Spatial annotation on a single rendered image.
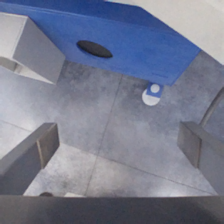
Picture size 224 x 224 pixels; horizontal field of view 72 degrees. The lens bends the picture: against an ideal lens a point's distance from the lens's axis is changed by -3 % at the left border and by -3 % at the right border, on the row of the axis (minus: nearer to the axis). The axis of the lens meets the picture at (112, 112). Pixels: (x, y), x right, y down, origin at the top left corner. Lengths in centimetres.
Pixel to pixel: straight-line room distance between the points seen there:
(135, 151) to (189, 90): 47
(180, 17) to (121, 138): 80
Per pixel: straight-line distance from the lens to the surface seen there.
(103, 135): 94
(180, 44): 48
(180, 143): 17
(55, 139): 16
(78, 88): 102
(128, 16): 47
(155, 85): 76
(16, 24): 65
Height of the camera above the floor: 93
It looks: 79 degrees down
